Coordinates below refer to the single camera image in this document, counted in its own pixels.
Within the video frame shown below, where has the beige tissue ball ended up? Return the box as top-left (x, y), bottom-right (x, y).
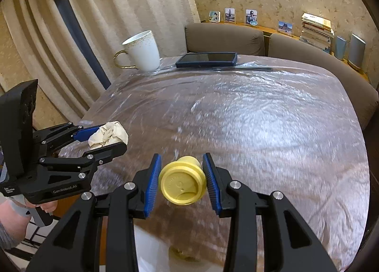
top-left (87, 121), bottom-right (128, 150)

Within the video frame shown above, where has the white trash bin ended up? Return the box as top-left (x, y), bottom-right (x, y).
top-left (134, 225), bottom-right (223, 272)

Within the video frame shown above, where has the person left hand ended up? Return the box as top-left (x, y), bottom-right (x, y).
top-left (1, 199), bottom-right (57, 249)

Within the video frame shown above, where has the beige curtain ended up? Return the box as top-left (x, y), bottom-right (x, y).
top-left (1, 0), bottom-right (199, 129)

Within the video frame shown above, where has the dark blue tablet case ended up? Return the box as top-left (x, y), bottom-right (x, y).
top-left (175, 52), bottom-right (238, 68)

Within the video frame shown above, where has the brown sofa left cushion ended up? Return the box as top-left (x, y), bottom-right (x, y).
top-left (185, 23), bottom-right (265, 56)

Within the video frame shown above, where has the brown sofa cushion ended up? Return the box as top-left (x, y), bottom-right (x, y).
top-left (268, 33), bottom-right (378, 129)
top-left (185, 23), bottom-right (265, 56)

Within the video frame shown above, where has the brown sofa right cushion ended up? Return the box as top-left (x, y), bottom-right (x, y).
top-left (268, 33), bottom-right (378, 129)

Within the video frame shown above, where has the stack of books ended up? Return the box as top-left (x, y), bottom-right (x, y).
top-left (299, 13), bottom-right (335, 54)

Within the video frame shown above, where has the blue grey speaker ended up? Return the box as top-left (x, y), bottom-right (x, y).
top-left (334, 36), bottom-right (347, 60)

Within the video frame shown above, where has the white mug gold handle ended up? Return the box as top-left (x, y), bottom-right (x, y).
top-left (113, 30), bottom-right (160, 72)

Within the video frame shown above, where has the photo frame landscape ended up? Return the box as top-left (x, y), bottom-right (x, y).
top-left (278, 21), bottom-right (293, 35)

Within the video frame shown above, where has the photo frame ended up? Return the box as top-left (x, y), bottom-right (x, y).
top-left (208, 11), bottom-right (220, 23)
top-left (225, 8), bottom-right (236, 22)
top-left (245, 9), bottom-right (257, 26)

